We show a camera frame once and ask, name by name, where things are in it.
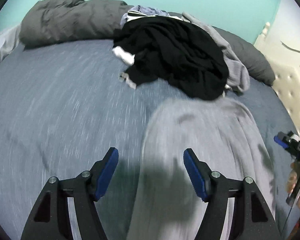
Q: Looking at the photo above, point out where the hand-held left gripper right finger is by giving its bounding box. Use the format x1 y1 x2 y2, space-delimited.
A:
183 148 282 240

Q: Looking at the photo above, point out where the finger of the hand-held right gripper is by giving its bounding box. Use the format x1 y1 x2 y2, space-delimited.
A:
274 131 300 153

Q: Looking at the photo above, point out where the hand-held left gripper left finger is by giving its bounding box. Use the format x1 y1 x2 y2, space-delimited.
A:
20 147 119 240

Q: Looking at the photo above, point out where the light grey knit sweater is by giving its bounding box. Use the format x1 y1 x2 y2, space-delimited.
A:
126 99 278 240

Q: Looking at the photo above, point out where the cream tufted headboard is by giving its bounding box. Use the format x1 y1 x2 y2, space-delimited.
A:
254 21 300 140

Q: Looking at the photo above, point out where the grey hoodie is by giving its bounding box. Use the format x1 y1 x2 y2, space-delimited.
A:
182 11 251 97

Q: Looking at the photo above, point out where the blue bed sheet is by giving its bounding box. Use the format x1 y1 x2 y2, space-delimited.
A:
0 39 300 240

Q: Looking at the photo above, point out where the black garment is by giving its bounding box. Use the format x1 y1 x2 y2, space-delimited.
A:
112 16 230 100

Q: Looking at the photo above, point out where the dark grey duvet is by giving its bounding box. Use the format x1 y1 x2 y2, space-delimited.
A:
19 0 275 87

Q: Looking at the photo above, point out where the light grey blanket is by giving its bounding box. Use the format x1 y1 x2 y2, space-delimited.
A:
0 26 22 73

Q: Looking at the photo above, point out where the blue patterned garment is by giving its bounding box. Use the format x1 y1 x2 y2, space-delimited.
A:
120 5 183 28

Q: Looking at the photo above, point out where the black cable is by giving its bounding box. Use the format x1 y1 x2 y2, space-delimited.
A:
281 170 300 232

